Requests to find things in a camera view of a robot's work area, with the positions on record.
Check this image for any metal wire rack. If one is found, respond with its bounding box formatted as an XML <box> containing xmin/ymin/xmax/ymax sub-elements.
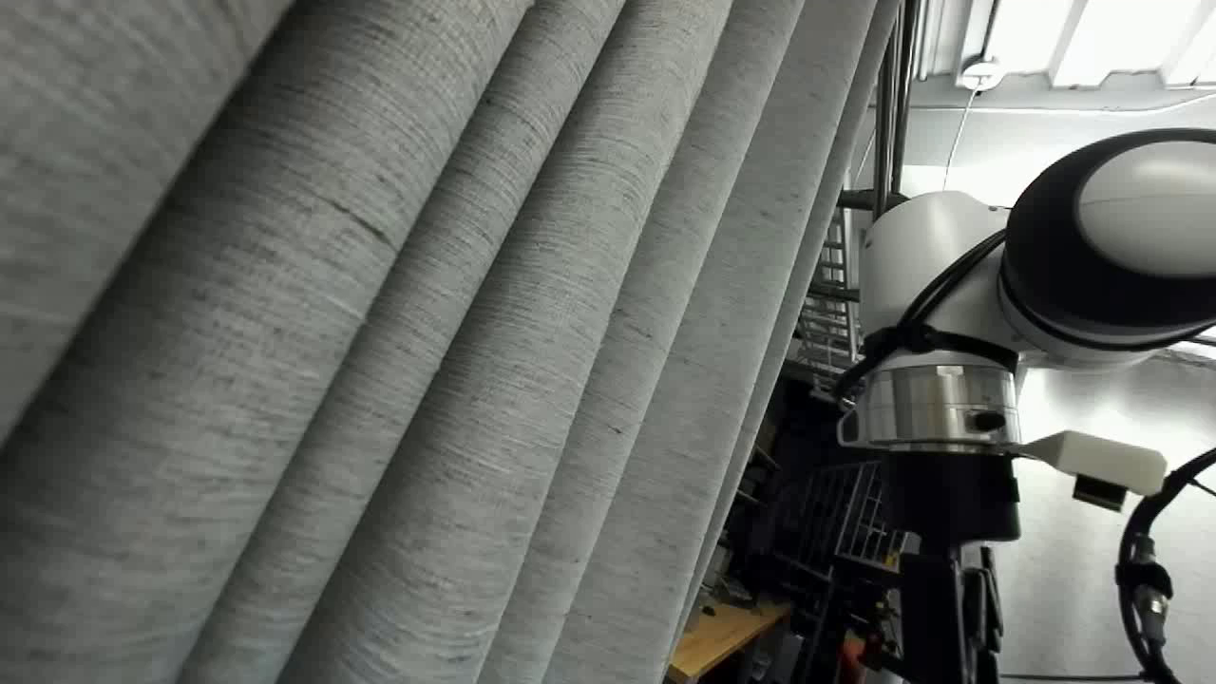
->
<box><xmin>809</xmin><ymin>455</ymin><xmax>907</xmax><ymax>575</ymax></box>

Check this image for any grey fabric curtain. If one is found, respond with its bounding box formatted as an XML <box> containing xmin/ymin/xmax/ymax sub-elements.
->
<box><xmin>0</xmin><ymin>0</ymin><xmax>906</xmax><ymax>684</ymax></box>

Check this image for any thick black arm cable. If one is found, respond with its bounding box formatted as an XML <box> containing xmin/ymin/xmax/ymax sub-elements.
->
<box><xmin>1115</xmin><ymin>444</ymin><xmax>1216</xmax><ymax>684</ymax></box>

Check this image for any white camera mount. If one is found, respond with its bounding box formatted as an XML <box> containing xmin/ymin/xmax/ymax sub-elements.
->
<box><xmin>1011</xmin><ymin>428</ymin><xmax>1172</xmax><ymax>499</ymax></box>

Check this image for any white ceiling smoke detector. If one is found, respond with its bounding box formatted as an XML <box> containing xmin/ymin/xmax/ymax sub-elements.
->
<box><xmin>955</xmin><ymin>54</ymin><xmax>1004</xmax><ymax>95</ymax></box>

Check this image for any wooden table top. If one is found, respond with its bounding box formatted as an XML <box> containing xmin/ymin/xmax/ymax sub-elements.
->
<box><xmin>667</xmin><ymin>596</ymin><xmax>797</xmax><ymax>684</ymax></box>

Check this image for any black metal bar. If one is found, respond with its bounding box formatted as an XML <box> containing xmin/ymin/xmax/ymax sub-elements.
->
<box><xmin>838</xmin><ymin>185</ymin><xmax>914</xmax><ymax>213</ymax></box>

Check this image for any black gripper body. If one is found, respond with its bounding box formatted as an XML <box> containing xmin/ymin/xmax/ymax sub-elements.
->
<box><xmin>882</xmin><ymin>449</ymin><xmax>1026</xmax><ymax>551</ymax></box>

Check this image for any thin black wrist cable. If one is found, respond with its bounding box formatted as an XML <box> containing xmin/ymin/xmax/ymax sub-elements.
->
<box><xmin>834</xmin><ymin>228</ymin><xmax>1020</xmax><ymax>399</ymax></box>

